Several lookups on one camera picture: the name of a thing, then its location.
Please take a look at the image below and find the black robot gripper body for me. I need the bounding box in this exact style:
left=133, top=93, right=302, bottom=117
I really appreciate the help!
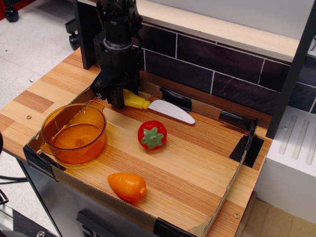
left=93, top=32, right=143, bottom=99

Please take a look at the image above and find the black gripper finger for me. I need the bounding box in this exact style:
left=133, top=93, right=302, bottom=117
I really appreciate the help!
left=124, top=71, right=140, bottom=95
left=106, top=86, right=124, bottom=109

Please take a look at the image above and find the yellow handled toy knife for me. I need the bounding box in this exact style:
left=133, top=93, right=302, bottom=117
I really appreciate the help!
left=123, top=89, right=196, bottom=124

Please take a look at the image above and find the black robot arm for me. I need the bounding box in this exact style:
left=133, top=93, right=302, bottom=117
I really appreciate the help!
left=90, top=0, right=144, bottom=109

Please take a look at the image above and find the orange transparent plastic pot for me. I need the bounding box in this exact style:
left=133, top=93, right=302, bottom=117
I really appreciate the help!
left=40, top=100, right=107, bottom=165

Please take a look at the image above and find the cardboard fence with black tape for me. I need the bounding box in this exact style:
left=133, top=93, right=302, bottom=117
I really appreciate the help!
left=23, top=68, right=267, bottom=237

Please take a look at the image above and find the red toy strawberry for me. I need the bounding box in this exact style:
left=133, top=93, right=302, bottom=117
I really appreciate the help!
left=137, top=120, right=167, bottom=150

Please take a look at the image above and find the black chair caster base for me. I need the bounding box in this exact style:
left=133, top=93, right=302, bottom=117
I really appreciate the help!
left=65, top=18, right=79, bottom=50

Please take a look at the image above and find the orange toy carrot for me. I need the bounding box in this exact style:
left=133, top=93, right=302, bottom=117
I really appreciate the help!
left=107, top=173, right=147, bottom=202

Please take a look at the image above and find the black caster wheel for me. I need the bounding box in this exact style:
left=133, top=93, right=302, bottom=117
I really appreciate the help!
left=4, top=6, right=19, bottom=22

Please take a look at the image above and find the white toy sink unit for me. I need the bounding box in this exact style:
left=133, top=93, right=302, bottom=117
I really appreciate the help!
left=254, top=107, right=316, bottom=223

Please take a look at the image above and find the black oven handle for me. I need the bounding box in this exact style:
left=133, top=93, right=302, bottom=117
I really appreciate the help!
left=76, top=212, right=128, bottom=237

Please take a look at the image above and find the black cable on floor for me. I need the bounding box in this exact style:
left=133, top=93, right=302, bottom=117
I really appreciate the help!
left=0, top=174, right=28, bottom=185

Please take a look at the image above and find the wooden shelf with black frame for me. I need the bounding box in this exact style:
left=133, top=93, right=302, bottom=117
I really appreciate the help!
left=73, top=0, right=315, bottom=138

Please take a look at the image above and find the metal frame with screw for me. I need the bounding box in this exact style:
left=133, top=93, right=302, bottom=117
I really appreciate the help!
left=0, top=204, right=56, bottom=237

